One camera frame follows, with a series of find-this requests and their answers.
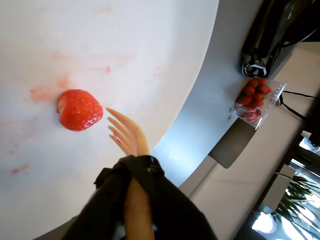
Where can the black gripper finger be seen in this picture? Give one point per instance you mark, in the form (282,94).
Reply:
(100,215)
(175,212)

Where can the cut red strawberry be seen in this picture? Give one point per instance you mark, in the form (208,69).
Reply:
(80,110)

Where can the green strawberry leaf scraps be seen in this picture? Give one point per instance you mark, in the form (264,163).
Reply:
(231,111)

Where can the whole red strawberry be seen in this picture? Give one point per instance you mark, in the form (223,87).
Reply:
(250,116)
(254,83)
(244,100)
(265,89)
(249,90)

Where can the clear plastic strawberry punnet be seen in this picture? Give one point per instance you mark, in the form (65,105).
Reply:
(271,105)

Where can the black tape wrap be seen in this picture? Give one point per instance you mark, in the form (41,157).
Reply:
(140,163)

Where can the grey table support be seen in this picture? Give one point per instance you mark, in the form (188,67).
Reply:
(230,145)

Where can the white planter box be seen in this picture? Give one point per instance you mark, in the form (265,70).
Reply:
(277,190)

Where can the green leafy houseplant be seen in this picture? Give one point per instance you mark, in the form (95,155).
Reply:
(297,200)

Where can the white round plate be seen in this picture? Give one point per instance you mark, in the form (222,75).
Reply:
(100,37)

